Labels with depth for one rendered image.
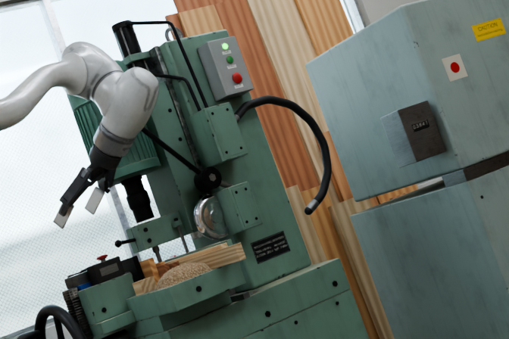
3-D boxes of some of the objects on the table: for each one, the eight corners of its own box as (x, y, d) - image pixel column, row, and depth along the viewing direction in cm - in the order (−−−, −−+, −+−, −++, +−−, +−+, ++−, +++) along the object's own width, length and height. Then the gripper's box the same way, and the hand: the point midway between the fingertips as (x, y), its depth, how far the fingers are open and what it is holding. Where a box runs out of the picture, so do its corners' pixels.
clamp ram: (109, 301, 249) (98, 269, 250) (132, 292, 254) (122, 260, 254) (124, 297, 242) (112, 263, 243) (148, 287, 247) (136, 255, 247)
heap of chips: (151, 291, 229) (146, 277, 229) (198, 273, 238) (193, 259, 238) (169, 286, 222) (163, 271, 222) (217, 268, 230) (211, 253, 231)
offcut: (157, 288, 236) (153, 275, 236) (143, 293, 233) (138, 281, 233) (150, 290, 239) (145, 278, 239) (135, 296, 236) (131, 283, 236)
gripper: (92, 167, 215) (56, 241, 223) (147, 147, 238) (112, 214, 245) (67, 149, 217) (32, 222, 225) (123, 130, 239) (90, 197, 247)
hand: (76, 214), depth 235 cm, fingers open, 13 cm apart
